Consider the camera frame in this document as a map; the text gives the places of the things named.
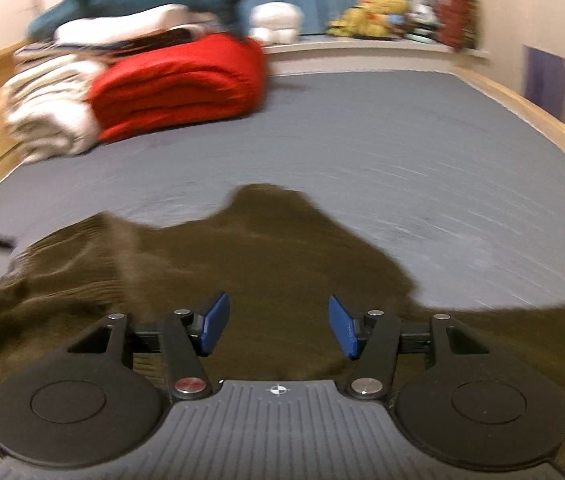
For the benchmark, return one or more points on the yellow bear plush toy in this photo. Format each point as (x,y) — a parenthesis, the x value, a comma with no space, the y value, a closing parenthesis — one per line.
(372,12)

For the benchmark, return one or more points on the grey bed mattress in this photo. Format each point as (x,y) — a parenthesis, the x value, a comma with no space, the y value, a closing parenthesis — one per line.
(387,160)

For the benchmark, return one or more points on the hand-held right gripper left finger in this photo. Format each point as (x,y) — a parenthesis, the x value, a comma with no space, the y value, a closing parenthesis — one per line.
(215,322)

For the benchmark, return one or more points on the white folded blanket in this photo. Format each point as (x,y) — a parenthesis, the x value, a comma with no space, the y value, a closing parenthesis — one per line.
(50,107)

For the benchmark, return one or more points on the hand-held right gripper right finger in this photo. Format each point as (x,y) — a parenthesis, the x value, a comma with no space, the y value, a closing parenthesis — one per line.
(343,327)

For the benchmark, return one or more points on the dark red cushion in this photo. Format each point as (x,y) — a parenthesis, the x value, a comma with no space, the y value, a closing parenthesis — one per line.
(454,10)

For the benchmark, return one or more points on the white plush toy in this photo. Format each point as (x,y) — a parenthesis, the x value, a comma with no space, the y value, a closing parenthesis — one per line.
(275,21)

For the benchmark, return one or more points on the red folded comforter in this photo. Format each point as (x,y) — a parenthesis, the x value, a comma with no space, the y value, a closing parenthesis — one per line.
(182,87)

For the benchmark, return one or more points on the wooden bed frame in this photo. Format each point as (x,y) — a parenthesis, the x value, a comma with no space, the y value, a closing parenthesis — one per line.
(537,115)

